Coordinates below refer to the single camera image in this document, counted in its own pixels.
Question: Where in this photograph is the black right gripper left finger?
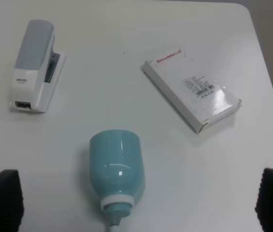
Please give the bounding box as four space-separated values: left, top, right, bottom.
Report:
0 169 25 232

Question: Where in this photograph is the white Snowhite cardboard box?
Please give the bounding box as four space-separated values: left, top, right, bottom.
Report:
143 45 242 134

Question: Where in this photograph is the white grey stapler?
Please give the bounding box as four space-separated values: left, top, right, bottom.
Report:
9 19 66 113

